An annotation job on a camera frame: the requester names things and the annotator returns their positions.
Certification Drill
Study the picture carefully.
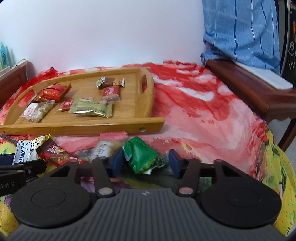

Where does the pink white candy packet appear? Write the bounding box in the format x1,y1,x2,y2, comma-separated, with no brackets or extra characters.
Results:
90,132,128,161

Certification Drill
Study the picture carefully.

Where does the green candy packet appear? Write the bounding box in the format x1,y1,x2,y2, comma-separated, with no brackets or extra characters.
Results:
122,137,166,175

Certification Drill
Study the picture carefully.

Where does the small red Biscoff packet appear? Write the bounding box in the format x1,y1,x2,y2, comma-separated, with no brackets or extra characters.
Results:
101,86,120,102

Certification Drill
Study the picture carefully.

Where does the red floral table cloth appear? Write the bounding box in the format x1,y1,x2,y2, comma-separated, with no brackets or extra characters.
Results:
0,60,296,237

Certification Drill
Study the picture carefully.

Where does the red brown wafer bar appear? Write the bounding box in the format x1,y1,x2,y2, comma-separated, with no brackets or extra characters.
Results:
36,138,87,167

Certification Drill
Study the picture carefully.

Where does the white nougat candy packet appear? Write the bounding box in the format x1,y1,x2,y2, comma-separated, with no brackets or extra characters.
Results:
21,100,55,123

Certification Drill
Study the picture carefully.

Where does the bamboo serving tray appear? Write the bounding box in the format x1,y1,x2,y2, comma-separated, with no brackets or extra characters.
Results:
1,68,165,136

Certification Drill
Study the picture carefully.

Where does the brown black white chocolate bar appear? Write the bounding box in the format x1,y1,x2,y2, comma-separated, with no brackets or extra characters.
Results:
96,76,125,89

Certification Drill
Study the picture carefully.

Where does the gold green tea sachet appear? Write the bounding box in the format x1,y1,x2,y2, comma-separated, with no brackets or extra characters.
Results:
68,98,112,118

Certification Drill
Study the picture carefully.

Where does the blue plaid shirt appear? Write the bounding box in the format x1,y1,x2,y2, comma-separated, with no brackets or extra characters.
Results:
201,0,280,74

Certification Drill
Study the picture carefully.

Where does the wooden side cabinet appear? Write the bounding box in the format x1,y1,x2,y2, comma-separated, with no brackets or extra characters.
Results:
0,60,28,108

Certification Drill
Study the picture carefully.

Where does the red gold nut packet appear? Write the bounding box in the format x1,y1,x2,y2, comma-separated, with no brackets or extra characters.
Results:
33,83,72,102

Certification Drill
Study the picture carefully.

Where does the yellow white Americana cracker packet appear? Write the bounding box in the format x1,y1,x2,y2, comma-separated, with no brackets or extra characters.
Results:
12,135,53,165

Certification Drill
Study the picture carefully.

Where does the long red Biscoff biscuit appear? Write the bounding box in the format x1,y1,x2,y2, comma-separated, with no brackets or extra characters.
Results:
57,99,74,111

